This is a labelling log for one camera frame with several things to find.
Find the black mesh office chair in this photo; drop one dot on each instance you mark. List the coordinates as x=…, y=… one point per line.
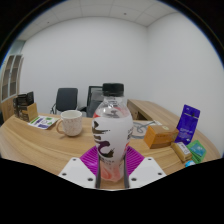
x=93, y=91

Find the grey backpack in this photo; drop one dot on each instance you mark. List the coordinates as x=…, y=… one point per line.
x=96, y=101

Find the wooden side desk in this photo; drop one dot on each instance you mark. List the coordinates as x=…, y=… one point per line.
x=150, y=110

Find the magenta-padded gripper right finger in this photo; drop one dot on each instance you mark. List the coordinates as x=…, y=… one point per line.
x=148, y=170

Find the wooden shelf unit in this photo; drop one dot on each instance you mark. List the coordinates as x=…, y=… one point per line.
x=11, y=83

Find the white patterned mug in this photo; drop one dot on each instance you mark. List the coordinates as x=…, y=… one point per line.
x=71, y=123

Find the black visitor chair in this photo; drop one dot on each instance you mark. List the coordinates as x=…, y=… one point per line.
x=66, y=99

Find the purple pouch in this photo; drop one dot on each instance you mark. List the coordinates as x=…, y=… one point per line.
x=188, y=125

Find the clear drink bottle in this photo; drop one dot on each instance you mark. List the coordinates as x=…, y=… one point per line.
x=111, y=133

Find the green packet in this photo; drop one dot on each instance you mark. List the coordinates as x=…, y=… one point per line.
x=197, y=150

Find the orange cardboard box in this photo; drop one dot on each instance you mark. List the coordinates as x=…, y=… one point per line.
x=160, y=136

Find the black box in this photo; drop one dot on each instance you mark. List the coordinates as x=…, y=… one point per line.
x=23, y=99

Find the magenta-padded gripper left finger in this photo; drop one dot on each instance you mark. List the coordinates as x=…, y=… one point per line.
x=74, y=170

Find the small beige box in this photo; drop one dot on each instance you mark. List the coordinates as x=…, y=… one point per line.
x=181, y=151

